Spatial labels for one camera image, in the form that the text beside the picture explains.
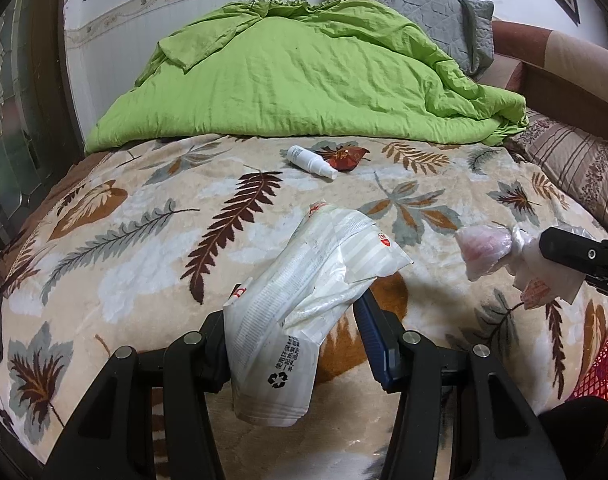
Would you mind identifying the clear plastic bag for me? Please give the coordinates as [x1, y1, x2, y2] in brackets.
[454, 222, 582, 311]

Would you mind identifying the wooden glass door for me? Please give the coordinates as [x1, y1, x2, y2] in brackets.
[0, 0, 85, 271]

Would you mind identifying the brown striped pillow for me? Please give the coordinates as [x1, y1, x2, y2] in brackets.
[506, 110, 608, 241]

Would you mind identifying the red plastic basket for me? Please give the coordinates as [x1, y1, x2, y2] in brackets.
[566, 312, 608, 403]

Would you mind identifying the white plastic wrapper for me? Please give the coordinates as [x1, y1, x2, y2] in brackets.
[223, 201, 415, 428]

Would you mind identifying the dark clothing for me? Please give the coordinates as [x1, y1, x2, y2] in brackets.
[536, 395, 608, 480]

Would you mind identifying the white small bottle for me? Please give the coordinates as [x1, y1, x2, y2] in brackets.
[287, 145, 339, 181]

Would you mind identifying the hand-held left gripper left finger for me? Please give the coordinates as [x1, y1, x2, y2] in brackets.
[41, 310, 232, 480]

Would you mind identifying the red-brown snack packet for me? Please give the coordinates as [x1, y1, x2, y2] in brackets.
[316, 144, 371, 174]

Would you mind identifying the leaf-print blanket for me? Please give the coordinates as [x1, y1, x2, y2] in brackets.
[0, 132, 608, 480]

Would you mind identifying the green quilt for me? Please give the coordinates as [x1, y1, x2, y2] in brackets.
[84, 0, 529, 156]

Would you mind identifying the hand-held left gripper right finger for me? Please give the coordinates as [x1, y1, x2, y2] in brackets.
[354, 290, 567, 480]

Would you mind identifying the grey quilted pillow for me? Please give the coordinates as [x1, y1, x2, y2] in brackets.
[332, 0, 495, 76]

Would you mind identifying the brown padded headboard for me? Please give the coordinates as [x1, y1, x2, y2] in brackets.
[476, 20, 608, 136]

